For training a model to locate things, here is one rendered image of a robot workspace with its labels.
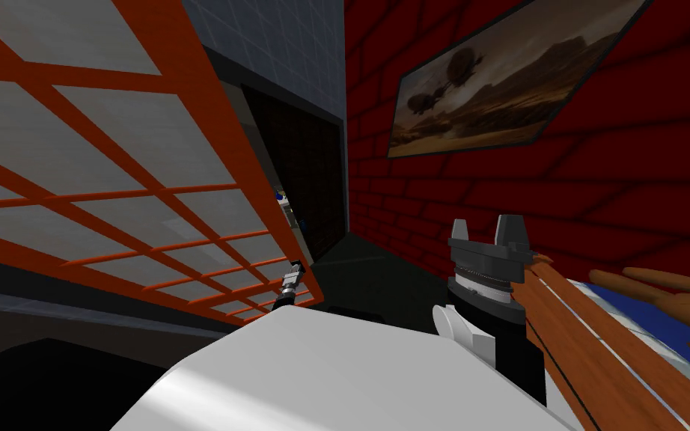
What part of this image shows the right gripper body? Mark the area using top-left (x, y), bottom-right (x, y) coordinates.
top-left (447, 236), bottom-right (537, 285)

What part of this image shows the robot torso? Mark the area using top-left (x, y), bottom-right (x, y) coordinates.
top-left (110, 260), bottom-right (578, 431)

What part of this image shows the orange lattice door leaf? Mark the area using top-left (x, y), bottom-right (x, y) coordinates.
top-left (0, 0), bottom-right (326, 328)

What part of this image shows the brown landscape wall picture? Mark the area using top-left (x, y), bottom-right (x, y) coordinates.
top-left (386, 0), bottom-right (657, 160)

